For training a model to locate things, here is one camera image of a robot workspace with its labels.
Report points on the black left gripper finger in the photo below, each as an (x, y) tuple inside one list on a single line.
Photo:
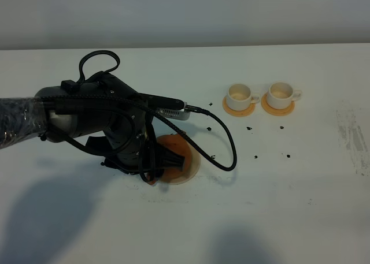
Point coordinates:
[(166, 159)]

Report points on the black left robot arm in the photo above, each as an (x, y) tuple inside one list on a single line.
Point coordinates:
[(101, 116)]

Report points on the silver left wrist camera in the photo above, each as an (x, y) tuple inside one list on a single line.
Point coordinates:
[(167, 107)]

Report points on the white teacup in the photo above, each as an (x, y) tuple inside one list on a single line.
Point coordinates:
[(239, 97), (281, 95)]

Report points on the left orange coaster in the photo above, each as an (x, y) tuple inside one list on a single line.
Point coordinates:
[(244, 113)]

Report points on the orange coaster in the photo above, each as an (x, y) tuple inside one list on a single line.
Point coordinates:
[(244, 113), (276, 112)]

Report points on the beige teapot coaster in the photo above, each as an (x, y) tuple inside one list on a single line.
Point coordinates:
[(192, 165)]

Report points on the right orange coaster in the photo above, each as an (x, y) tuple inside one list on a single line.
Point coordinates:
[(276, 112)]

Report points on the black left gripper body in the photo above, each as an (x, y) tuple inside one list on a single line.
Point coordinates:
[(129, 145)]

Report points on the brown clay teapot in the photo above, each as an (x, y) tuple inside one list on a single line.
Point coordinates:
[(178, 145)]

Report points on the left white teacup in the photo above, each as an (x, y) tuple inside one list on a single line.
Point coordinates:
[(239, 97)]

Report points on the right white teacup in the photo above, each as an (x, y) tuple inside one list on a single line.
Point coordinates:
[(281, 95)]

